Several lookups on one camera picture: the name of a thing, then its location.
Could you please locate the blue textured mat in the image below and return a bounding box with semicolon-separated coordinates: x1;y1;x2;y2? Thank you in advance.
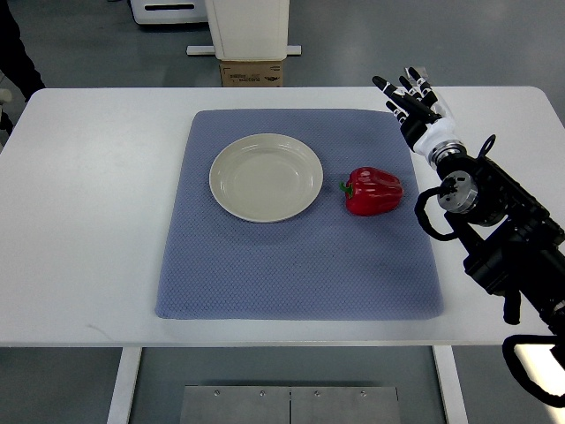
155;109;443;321

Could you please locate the white pedestal column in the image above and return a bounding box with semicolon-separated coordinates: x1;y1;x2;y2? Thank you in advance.
186;0;302;62

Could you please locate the brown cardboard box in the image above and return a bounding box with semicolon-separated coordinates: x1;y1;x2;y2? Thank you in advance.
219;61;283;87

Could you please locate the red bell pepper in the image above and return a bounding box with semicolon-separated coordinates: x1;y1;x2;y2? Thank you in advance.
339;167;403;216

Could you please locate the small grey floor plate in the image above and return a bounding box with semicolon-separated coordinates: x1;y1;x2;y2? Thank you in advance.
414;66;429;80

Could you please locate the white cabinet with slot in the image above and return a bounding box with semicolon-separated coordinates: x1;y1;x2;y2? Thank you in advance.
129;0;207;25

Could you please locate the cream round plate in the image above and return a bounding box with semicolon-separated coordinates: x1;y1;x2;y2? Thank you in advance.
208;133;324;223

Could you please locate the right white table leg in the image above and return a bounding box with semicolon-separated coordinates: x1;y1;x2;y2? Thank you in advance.
433;345;469;424

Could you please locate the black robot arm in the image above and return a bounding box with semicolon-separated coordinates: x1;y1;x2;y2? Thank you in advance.
415;136;564;408

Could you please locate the left white table leg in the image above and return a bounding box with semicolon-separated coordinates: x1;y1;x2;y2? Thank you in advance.
107;347;142;424

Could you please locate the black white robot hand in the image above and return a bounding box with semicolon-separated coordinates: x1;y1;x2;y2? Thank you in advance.
372;67;456;158

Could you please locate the grey metal base plate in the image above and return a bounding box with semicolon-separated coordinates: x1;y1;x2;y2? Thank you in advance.
180;386;401;423

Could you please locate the white table leg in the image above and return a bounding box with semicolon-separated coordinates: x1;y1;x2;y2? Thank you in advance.
433;345;469;424
107;347;142;424

